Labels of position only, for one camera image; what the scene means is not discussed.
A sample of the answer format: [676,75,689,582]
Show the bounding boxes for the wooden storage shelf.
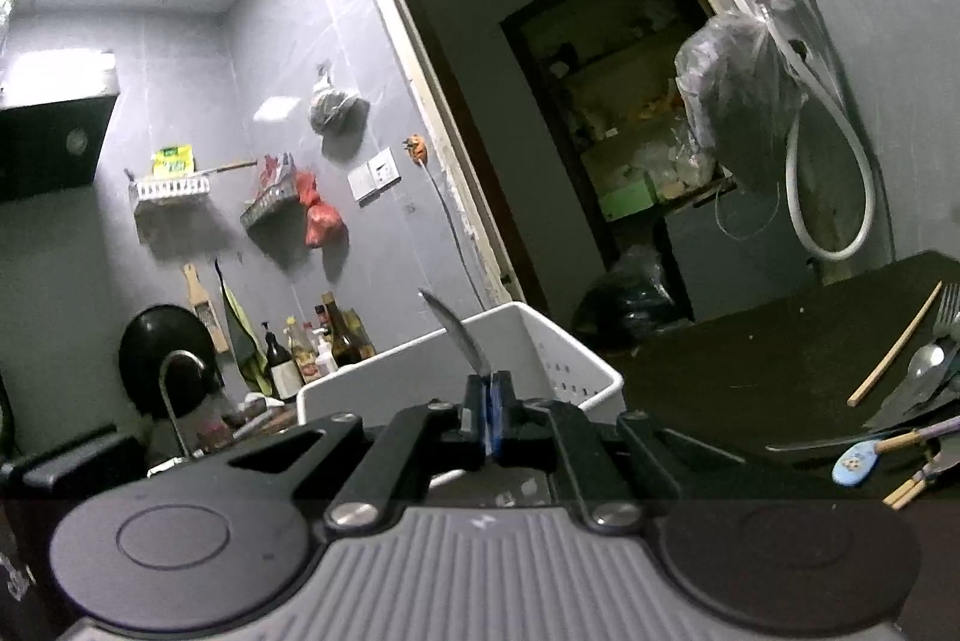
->
[501,0,725,305]

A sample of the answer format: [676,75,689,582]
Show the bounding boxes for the white wall switch plate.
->
[371,146,403,192]
[348,160,377,207]

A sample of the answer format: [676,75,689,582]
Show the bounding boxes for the wire wall rack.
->
[240,165,302,231]

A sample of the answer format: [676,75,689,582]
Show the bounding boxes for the black garbage bag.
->
[574,247,680,351]

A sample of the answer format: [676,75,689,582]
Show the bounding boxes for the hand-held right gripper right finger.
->
[493,369,758,532]

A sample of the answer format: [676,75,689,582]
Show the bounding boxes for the black wok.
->
[118,303,220,422]

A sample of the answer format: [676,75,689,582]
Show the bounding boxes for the black range hood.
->
[0,50,122,206]

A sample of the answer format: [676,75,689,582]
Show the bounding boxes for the green cloth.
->
[216,258,269,396]

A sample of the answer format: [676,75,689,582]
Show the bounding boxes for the white squeeze bottle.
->
[311,327,339,381]

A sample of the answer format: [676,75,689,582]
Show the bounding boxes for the grey cabinet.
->
[664,191,820,321]

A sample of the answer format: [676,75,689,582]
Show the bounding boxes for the white hose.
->
[782,4,878,261]

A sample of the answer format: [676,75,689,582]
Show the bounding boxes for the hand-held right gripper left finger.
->
[161,371,500,531]

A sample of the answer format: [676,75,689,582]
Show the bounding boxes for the green box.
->
[600,176,658,219]

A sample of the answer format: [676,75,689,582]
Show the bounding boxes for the wooden grater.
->
[183,264,230,355]

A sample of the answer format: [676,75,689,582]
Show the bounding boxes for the blue spoon wooden handle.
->
[831,417,960,486]

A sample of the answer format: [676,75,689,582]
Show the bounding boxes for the white door frame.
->
[354,0,751,312]

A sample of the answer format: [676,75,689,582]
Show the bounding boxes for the metal kitchen knife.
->
[418,288,494,381]

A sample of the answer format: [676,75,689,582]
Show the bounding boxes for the grey power cable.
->
[424,160,482,306]

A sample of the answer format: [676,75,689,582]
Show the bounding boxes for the green handled knife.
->
[862,352,960,430]

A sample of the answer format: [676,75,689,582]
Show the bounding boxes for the white cable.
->
[712,176,788,239]

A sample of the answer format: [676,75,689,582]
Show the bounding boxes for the red label sauce bottle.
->
[285,317,317,385]

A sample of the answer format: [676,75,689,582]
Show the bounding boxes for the yellow green packet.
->
[151,145,196,178]

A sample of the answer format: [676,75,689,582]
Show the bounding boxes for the metal fork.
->
[936,282,960,346]

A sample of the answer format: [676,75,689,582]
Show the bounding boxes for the white perforated utensil basket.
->
[298,302,625,434]

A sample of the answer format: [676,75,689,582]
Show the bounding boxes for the clear bag dark contents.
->
[673,10,809,194]

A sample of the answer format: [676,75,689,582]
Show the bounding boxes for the metal sink faucet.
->
[156,350,209,464]

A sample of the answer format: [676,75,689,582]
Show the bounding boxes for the white wall rack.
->
[125,168,212,213]

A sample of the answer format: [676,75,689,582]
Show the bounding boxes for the grey plastic bag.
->
[309,73,371,137]

